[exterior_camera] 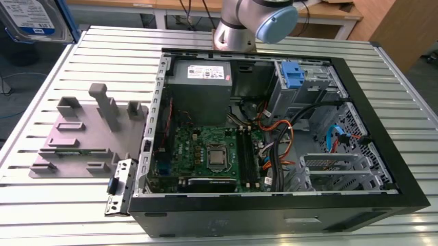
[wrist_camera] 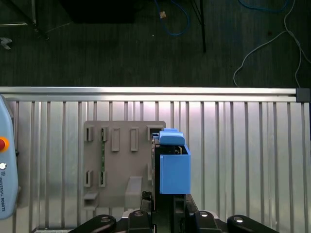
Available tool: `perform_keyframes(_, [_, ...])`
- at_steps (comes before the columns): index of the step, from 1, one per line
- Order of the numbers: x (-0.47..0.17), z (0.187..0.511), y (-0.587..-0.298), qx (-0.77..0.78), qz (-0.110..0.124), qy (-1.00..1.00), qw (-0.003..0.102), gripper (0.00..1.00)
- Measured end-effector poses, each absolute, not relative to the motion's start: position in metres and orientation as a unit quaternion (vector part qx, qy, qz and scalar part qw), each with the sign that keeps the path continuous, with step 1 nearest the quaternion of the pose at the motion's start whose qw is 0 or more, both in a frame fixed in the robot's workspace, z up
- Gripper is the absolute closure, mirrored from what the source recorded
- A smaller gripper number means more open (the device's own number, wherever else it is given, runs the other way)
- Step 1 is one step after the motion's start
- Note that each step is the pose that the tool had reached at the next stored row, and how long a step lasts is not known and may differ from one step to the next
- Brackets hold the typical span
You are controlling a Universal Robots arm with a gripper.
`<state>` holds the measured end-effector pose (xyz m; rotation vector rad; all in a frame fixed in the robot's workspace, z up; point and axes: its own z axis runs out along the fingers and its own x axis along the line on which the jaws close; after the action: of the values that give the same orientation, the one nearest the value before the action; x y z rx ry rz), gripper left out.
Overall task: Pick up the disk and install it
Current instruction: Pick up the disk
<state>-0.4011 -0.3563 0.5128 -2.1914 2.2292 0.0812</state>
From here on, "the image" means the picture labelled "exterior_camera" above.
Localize blue data wire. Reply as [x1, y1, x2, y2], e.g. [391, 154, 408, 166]
[325, 125, 353, 154]

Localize hard disk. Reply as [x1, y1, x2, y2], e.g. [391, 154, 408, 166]
[0, 0, 74, 45]

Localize CPU socket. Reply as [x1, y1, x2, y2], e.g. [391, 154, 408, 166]
[202, 142, 230, 173]

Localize grey power supply unit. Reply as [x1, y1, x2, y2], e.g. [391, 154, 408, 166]
[166, 60, 233, 127]

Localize green motherboard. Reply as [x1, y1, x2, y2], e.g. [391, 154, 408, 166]
[149, 125, 276, 193]

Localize silver CPU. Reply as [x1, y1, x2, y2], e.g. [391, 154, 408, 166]
[205, 150, 226, 166]

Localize black RAM slot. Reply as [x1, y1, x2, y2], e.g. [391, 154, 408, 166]
[234, 127, 248, 189]
[244, 127, 257, 189]
[240, 127, 252, 189]

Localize grey metal drive cage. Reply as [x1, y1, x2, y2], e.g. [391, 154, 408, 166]
[267, 60, 348, 122]

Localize black graphics card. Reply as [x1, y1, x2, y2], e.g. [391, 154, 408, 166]
[177, 176, 238, 194]

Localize blue drive latch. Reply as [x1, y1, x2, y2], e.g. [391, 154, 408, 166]
[281, 60, 305, 90]

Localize black expansion card retainer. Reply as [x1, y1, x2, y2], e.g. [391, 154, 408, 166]
[104, 158, 138, 218]

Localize black open PC case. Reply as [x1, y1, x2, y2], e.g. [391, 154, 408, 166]
[125, 47, 431, 238]

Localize grey parts rack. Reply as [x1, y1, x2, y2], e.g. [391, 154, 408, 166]
[29, 83, 150, 180]

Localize wooden desk white legs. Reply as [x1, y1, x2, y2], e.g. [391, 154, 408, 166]
[64, 0, 364, 39]

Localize black mesh waste bin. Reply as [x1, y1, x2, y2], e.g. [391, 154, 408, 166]
[0, 38, 38, 68]

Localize wooden cabinet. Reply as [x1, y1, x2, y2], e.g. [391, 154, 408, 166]
[347, 0, 438, 74]

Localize yellow black supply wires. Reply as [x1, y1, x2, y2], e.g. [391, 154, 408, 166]
[225, 112, 263, 125]

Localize red twisted fan wire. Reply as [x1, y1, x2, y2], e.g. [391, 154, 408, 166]
[165, 98, 174, 144]

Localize blue SATA cable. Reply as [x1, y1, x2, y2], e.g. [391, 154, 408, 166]
[263, 151, 275, 171]

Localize orange yellow power wires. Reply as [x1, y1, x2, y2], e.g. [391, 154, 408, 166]
[256, 119, 295, 170]

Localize black cable bundle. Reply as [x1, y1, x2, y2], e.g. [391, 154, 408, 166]
[272, 100, 344, 192]

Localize orange power wire black plug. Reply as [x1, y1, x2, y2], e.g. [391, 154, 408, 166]
[336, 133, 372, 152]

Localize blue floor cable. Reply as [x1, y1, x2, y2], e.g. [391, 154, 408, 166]
[0, 71, 48, 78]

